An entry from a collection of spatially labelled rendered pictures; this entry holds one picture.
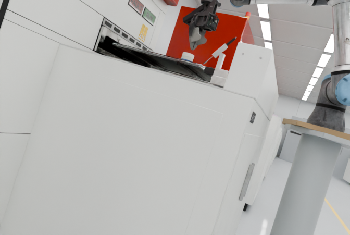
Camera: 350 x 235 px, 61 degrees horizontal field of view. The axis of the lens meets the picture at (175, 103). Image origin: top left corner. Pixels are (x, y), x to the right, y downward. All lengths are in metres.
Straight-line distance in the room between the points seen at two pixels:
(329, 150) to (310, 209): 0.25
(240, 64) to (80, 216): 0.61
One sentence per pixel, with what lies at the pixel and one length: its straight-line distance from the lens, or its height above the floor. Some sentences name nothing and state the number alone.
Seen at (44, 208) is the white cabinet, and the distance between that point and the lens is 1.01.
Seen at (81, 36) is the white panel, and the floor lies 0.87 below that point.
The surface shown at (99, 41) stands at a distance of 1.14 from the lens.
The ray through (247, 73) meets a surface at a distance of 0.81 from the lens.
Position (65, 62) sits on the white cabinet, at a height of 0.77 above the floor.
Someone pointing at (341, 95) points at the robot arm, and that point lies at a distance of 1.25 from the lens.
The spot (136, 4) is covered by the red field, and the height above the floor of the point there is 1.10.
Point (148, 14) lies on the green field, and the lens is 1.42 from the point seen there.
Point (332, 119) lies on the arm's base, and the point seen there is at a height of 0.89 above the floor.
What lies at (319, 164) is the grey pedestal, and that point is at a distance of 1.36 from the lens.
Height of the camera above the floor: 0.74
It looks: 1 degrees up
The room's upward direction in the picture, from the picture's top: 18 degrees clockwise
